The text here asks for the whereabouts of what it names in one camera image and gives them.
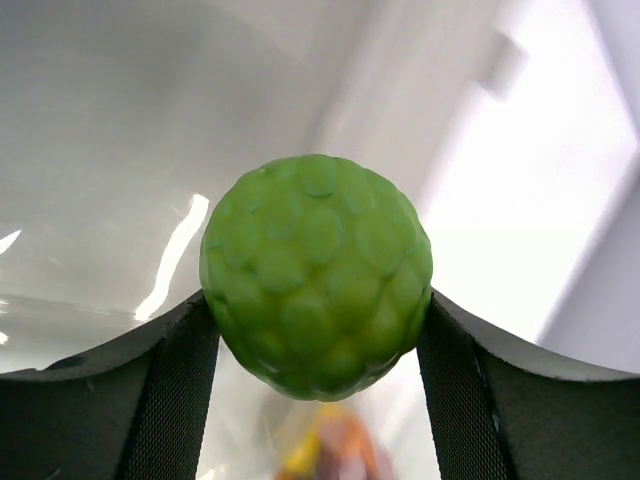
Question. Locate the clear zip top bag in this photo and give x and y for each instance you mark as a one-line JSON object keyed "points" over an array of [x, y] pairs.
{"points": [[253, 432]]}

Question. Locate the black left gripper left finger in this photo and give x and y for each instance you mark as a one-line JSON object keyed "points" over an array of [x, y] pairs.
{"points": [[132, 408]]}

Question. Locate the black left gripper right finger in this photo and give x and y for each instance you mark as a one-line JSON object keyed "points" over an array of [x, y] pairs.
{"points": [[501, 407]]}

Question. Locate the clear plastic food bin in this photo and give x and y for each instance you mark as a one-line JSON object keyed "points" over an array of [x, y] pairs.
{"points": [[124, 122]]}

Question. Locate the green lime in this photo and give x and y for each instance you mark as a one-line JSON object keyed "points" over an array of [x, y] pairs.
{"points": [[318, 274]]}

